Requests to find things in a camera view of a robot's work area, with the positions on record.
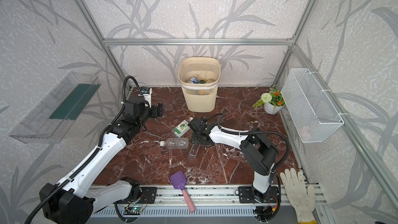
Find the slim clear bottle white cap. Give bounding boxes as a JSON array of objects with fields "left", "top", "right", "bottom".
[{"left": 188, "top": 144, "right": 200, "bottom": 160}]

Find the lime drink square bottle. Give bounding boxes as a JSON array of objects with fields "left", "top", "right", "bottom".
[{"left": 172, "top": 117, "right": 193, "bottom": 138}]

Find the clear crushed bottle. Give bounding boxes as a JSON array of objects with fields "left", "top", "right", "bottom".
[{"left": 160, "top": 138, "right": 189, "bottom": 149}]

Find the blue cap water bottle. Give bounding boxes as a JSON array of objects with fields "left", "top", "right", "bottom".
[{"left": 187, "top": 77, "right": 199, "bottom": 84}]

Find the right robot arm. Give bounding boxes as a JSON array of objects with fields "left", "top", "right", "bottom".
[{"left": 188, "top": 118, "right": 279, "bottom": 196}]

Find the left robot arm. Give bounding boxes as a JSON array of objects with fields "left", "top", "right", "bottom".
[{"left": 26, "top": 95, "right": 163, "bottom": 224}]

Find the cream ribbed waste bin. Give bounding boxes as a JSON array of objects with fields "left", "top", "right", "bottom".
[{"left": 178, "top": 57, "right": 221, "bottom": 113}]

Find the potted artificial flower plant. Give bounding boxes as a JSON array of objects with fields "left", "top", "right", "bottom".
[{"left": 252, "top": 85, "right": 286, "bottom": 115}]

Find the small circuit board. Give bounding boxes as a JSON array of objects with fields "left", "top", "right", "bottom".
[{"left": 123, "top": 205, "right": 147, "bottom": 216}]

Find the white work glove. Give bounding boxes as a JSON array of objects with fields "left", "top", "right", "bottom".
[{"left": 279, "top": 168, "right": 317, "bottom": 224}]

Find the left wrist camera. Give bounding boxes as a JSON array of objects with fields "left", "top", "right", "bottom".
[{"left": 141, "top": 87, "right": 152, "bottom": 108}]

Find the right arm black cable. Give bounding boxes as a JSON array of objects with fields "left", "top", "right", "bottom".
[{"left": 205, "top": 113, "right": 290, "bottom": 172}]

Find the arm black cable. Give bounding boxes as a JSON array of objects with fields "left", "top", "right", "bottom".
[
  {"left": 24, "top": 75, "right": 142, "bottom": 224},
  {"left": 205, "top": 113, "right": 290, "bottom": 172}
]

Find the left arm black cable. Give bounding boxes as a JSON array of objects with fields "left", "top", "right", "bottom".
[{"left": 24, "top": 75, "right": 142, "bottom": 224}]

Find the purple spatula pink handle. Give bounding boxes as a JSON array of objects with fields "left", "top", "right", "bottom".
[{"left": 170, "top": 171, "right": 196, "bottom": 213}]

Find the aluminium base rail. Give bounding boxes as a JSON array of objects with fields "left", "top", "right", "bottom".
[{"left": 86, "top": 184, "right": 327, "bottom": 218}]

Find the clear acrylic wall shelf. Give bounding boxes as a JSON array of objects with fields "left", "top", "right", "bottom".
[{"left": 9, "top": 72, "right": 101, "bottom": 144}]

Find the white wire mesh basket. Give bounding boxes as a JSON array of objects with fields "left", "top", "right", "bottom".
[{"left": 281, "top": 68, "right": 344, "bottom": 143}]

